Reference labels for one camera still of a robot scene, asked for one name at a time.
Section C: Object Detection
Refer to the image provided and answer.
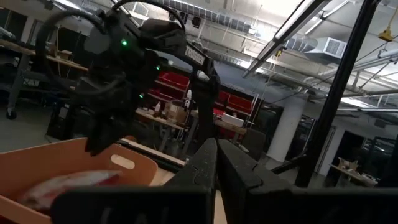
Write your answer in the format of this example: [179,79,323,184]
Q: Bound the orange plastic basket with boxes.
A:
[0,136,159,224]

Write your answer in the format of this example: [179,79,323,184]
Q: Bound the red white popcorn bag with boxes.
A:
[17,169,123,214]

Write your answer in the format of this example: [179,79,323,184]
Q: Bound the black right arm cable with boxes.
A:
[35,8,126,98]

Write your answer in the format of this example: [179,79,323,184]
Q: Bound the red storage bins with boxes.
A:
[214,90,254,117]
[148,70,192,104]

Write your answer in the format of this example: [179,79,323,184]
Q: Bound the white column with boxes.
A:
[266,92,310,164]

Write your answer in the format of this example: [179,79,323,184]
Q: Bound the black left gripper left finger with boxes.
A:
[50,137,218,224]

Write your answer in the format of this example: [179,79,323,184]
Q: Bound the white air vent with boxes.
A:
[303,36,348,65]

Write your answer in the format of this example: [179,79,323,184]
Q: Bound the cardboard box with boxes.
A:
[164,102,190,124]

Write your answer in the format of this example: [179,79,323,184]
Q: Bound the black frame post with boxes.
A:
[294,0,382,189]

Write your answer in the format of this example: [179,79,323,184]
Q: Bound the white container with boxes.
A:
[221,113,246,128]

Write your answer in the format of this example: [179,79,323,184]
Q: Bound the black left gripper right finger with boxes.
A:
[216,138,398,224]

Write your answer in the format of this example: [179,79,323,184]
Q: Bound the grey chair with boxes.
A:
[241,128,267,162]

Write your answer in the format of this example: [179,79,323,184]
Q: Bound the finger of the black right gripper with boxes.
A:
[83,120,134,157]

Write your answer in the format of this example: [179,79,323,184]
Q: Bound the wooden table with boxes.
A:
[134,106,188,151]
[328,156,379,189]

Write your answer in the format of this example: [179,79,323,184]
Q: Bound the black frame light bar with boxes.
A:
[241,0,331,79]

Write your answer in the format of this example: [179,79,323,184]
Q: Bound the black table edge rail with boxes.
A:
[119,138,188,174]

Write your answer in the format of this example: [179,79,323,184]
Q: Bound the yellow hanging cord plug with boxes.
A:
[377,7,398,43]

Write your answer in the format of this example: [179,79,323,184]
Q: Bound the wooden top metal workbench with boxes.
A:
[0,37,91,121]

